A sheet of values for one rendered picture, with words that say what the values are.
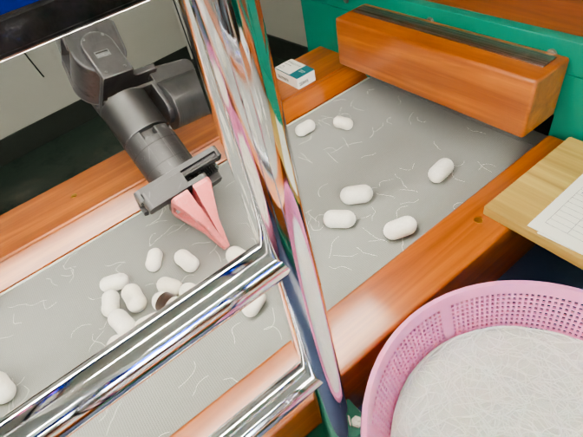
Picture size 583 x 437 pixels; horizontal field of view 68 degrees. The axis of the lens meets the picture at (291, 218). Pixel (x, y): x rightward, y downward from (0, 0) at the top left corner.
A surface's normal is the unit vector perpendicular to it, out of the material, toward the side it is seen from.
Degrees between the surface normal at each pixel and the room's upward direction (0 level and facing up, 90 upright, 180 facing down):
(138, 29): 90
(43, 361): 0
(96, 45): 41
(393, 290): 0
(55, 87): 90
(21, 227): 0
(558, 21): 90
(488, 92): 90
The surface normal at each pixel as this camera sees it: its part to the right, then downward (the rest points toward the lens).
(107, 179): -0.18, -0.68
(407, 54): -0.78, 0.53
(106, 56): 0.40, -0.32
